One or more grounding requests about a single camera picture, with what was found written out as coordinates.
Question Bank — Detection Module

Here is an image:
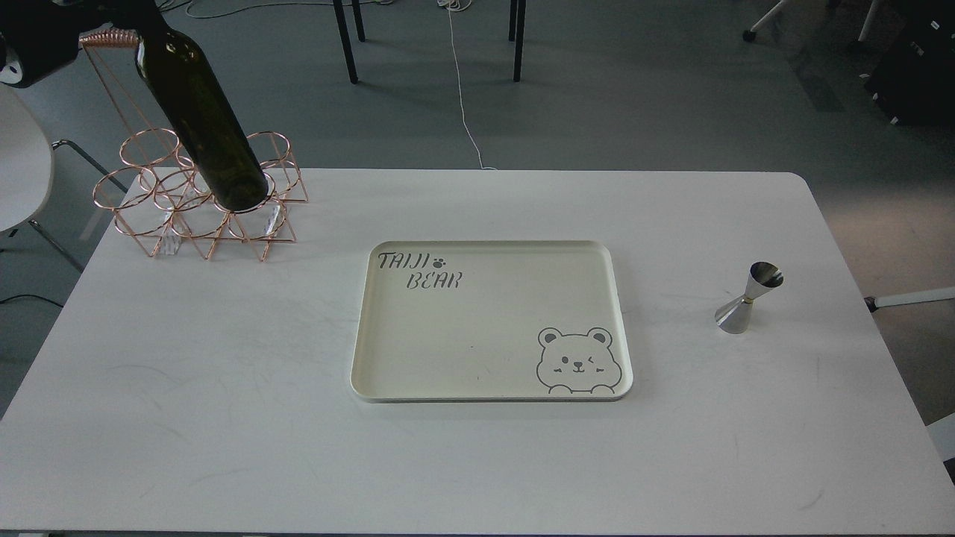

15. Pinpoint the black table leg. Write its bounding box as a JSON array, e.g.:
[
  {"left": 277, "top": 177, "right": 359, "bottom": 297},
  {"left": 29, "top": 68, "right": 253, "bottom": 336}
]
[
  {"left": 507, "top": 0, "right": 527, "bottom": 83},
  {"left": 332, "top": 0, "right": 367, "bottom": 85}
]

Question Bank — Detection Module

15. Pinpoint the white floor cable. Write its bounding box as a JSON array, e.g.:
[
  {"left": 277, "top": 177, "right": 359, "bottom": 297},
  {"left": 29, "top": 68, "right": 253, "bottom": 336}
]
[{"left": 436, "top": 0, "right": 497, "bottom": 172}]

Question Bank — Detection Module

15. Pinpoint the black table leg right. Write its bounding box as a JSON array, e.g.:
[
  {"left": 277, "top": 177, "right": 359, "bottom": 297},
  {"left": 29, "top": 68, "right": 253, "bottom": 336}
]
[{"left": 507, "top": 0, "right": 527, "bottom": 83}]

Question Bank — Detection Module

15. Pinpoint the silver steel jigger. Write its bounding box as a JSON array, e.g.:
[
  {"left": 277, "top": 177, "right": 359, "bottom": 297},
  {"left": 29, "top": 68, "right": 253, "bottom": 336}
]
[{"left": 714, "top": 261, "right": 784, "bottom": 334}]

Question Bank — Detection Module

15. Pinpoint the black table leg left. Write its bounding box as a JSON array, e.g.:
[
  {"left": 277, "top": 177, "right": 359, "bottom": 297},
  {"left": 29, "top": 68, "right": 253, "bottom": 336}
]
[{"left": 332, "top": 0, "right": 367, "bottom": 85}]

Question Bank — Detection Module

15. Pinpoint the black equipment case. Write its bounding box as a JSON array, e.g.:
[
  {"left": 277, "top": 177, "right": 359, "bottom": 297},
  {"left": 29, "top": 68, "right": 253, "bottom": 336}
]
[{"left": 864, "top": 1, "right": 954, "bottom": 125}]

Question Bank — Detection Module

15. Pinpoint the cream bear serving tray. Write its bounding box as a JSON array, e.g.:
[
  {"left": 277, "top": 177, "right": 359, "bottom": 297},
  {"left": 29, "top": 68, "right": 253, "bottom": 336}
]
[{"left": 351, "top": 240, "right": 633, "bottom": 403}]

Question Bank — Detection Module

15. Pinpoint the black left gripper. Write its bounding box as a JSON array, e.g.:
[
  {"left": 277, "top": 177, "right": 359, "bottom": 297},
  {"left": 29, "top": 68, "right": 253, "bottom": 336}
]
[{"left": 1, "top": 1, "right": 161, "bottom": 88}]

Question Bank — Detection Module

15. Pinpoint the rose gold wire bottle rack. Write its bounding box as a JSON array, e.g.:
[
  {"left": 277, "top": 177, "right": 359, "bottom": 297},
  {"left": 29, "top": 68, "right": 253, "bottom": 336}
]
[{"left": 78, "top": 29, "right": 310, "bottom": 263}]

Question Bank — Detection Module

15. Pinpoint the white chair base leg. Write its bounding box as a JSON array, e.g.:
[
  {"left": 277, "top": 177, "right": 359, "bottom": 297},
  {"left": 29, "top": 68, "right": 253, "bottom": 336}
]
[{"left": 742, "top": 0, "right": 790, "bottom": 43}]

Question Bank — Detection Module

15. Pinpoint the dark green wine bottle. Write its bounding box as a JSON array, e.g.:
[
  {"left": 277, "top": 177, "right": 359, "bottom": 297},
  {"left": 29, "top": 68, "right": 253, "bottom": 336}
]
[{"left": 131, "top": 1, "right": 270, "bottom": 212}]

